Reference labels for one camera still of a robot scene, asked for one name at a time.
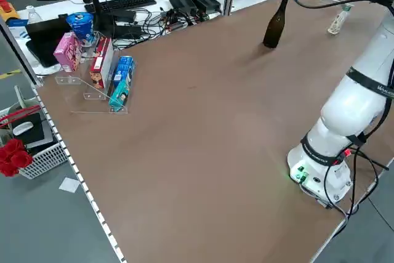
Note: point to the clear plastic drink bottle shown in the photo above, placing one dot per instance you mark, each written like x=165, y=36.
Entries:
x=337, y=24

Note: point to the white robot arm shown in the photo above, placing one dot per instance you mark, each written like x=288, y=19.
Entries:
x=348, y=106

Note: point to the dark glass bottle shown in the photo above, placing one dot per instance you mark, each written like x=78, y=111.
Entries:
x=272, y=32

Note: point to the clear water bottle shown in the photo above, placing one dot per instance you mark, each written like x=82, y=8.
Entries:
x=33, y=16

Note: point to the teal snack packet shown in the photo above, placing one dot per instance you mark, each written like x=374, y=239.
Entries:
x=120, y=96

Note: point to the blue cookie packet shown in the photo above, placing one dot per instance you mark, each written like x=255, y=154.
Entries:
x=123, y=70

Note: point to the red cookie box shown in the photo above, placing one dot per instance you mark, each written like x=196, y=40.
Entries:
x=100, y=72

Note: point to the clear acrylic snack shelf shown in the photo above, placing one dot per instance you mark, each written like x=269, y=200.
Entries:
x=77, y=79

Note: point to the black keyboard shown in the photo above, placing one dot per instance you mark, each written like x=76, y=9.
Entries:
x=123, y=2

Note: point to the pink snack box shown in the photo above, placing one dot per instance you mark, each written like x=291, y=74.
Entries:
x=67, y=53

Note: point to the blue snack cup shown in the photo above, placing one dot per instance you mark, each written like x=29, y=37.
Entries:
x=81, y=29

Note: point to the white paper sheet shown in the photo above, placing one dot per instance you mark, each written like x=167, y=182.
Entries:
x=69, y=184

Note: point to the white plastic basket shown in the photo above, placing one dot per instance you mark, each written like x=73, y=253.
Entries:
x=46, y=158

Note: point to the black laptop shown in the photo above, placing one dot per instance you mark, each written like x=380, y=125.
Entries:
x=46, y=44

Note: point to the white computer mouse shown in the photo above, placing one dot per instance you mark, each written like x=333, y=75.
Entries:
x=23, y=128

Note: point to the red artificial flowers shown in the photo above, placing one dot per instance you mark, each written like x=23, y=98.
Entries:
x=13, y=156

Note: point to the blue white box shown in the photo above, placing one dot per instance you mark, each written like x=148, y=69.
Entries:
x=17, y=29

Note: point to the aluminium corner post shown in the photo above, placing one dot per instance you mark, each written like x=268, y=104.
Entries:
x=21, y=56

